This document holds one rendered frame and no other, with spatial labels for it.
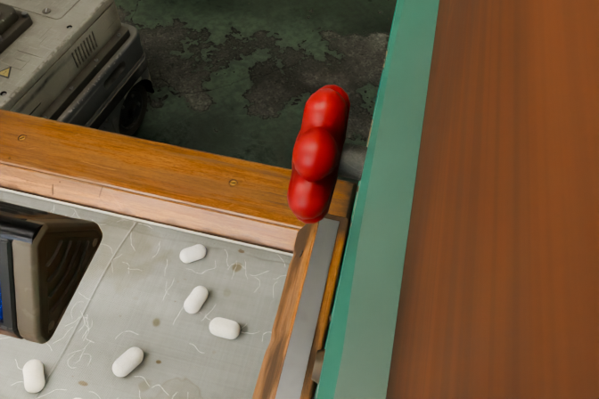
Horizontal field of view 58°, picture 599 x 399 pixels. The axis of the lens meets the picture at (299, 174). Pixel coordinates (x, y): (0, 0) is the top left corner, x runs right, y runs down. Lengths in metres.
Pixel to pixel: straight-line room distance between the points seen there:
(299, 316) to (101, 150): 0.40
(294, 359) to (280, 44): 1.69
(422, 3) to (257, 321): 0.54
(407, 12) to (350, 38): 1.98
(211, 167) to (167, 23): 1.52
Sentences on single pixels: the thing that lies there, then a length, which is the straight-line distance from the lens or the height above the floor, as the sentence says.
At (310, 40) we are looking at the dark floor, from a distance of 2.13.
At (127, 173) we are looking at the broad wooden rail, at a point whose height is 0.76.
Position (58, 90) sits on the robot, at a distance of 1.50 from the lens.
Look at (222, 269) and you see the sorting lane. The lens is 0.70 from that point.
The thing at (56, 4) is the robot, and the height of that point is 0.47.
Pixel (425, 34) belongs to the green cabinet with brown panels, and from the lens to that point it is 0.16.
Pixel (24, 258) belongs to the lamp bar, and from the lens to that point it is 0.33.
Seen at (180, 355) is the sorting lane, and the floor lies 0.74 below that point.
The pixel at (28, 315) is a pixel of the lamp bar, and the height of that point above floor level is 1.07.
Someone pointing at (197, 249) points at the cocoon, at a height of 0.76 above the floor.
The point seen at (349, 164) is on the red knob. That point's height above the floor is 1.24.
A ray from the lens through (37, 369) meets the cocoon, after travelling 0.69.
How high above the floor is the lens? 1.37
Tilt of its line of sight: 54 degrees down
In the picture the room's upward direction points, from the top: 3 degrees clockwise
